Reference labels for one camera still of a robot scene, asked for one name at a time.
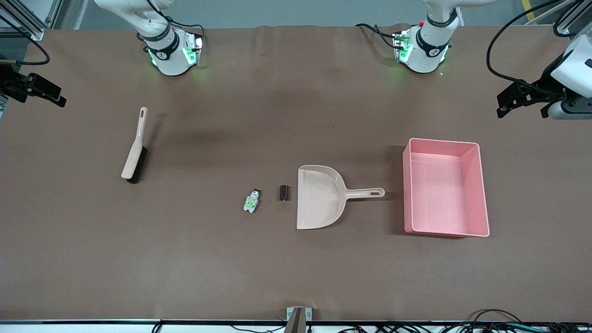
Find beige hand brush black bristles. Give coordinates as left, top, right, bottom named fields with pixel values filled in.
left=121, top=107, right=148, bottom=184

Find beige plastic dustpan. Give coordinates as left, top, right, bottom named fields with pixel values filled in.
left=296, top=165, right=385, bottom=230

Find white green electronic component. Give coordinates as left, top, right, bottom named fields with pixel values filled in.
left=243, top=189, right=260, bottom=213

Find pink plastic bin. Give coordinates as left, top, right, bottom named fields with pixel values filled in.
left=402, top=138, right=490, bottom=238

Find brown table mat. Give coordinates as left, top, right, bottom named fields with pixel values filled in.
left=0, top=25, right=592, bottom=322

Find aluminium frame profile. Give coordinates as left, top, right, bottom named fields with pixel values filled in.
left=0, top=0, right=63, bottom=41
left=527, top=0, right=579, bottom=37

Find black base power cable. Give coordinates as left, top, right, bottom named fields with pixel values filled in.
left=164, top=16, right=206, bottom=47
left=355, top=23, right=403, bottom=49

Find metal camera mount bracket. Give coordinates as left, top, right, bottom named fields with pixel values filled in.
left=284, top=307, right=313, bottom=333

